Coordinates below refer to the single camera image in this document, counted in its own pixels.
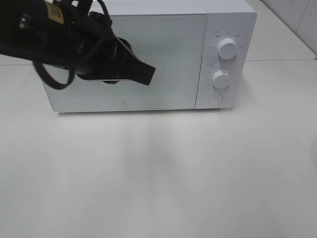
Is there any white microwave door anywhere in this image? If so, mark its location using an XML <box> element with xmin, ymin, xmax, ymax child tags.
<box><xmin>45</xmin><ymin>14</ymin><xmax>207</xmax><ymax>112</ymax></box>

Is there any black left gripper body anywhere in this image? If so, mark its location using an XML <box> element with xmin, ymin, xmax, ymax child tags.
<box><xmin>76</xmin><ymin>11</ymin><xmax>135</xmax><ymax>84</ymax></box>

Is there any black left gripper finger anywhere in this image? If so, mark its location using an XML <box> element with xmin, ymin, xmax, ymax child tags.
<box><xmin>121</xmin><ymin>43</ymin><xmax>156</xmax><ymax>86</ymax></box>

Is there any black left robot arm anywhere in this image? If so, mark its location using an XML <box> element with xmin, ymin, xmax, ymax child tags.
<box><xmin>0</xmin><ymin>0</ymin><xmax>155</xmax><ymax>90</ymax></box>

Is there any white microwave oven body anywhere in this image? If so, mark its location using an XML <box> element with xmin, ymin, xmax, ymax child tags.
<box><xmin>41</xmin><ymin>0</ymin><xmax>258</xmax><ymax>116</ymax></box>

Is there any round door release button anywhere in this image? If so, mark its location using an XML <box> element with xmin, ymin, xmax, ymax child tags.
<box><xmin>208</xmin><ymin>94</ymin><xmax>223</xmax><ymax>106</ymax></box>

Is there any white control knob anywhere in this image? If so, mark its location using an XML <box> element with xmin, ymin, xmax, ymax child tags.
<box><xmin>211</xmin><ymin>70</ymin><xmax>231</xmax><ymax>89</ymax></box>
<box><xmin>216</xmin><ymin>36</ymin><xmax>238</xmax><ymax>60</ymax></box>

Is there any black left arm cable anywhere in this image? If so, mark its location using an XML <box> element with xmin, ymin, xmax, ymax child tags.
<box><xmin>32</xmin><ymin>0</ymin><xmax>116</xmax><ymax>90</ymax></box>

